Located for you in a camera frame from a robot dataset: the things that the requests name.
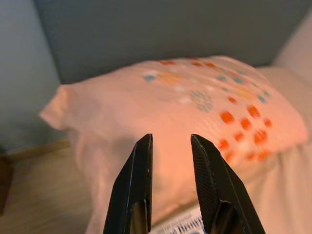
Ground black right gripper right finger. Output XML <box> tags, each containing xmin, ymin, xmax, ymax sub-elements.
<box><xmin>190</xmin><ymin>133</ymin><xmax>266</xmax><ymax>234</ymax></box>

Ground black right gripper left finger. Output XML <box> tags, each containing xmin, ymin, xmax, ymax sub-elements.
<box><xmin>102</xmin><ymin>133</ymin><xmax>154</xmax><ymax>234</ymax></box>

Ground white blue lettered book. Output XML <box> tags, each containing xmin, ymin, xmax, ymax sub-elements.
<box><xmin>151</xmin><ymin>209</ymin><xmax>208</xmax><ymax>234</ymax></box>

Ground pink dotted pillow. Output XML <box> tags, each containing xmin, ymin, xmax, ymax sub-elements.
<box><xmin>39</xmin><ymin>55</ymin><xmax>308</xmax><ymax>234</ymax></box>

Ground beige sheeted mattress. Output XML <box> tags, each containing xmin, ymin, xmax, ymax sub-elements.
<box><xmin>243</xmin><ymin>65</ymin><xmax>312</xmax><ymax>234</ymax></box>

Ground dark brown wooden furniture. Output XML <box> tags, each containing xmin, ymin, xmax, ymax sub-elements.
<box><xmin>0</xmin><ymin>143</ymin><xmax>14</xmax><ymax>216</ymax></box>

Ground dark teal padded headboard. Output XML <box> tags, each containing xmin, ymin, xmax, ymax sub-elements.
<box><xmin>31</xmin><ymin>0</ymin><xmax>312</xmax><ymax>85</ymax></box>

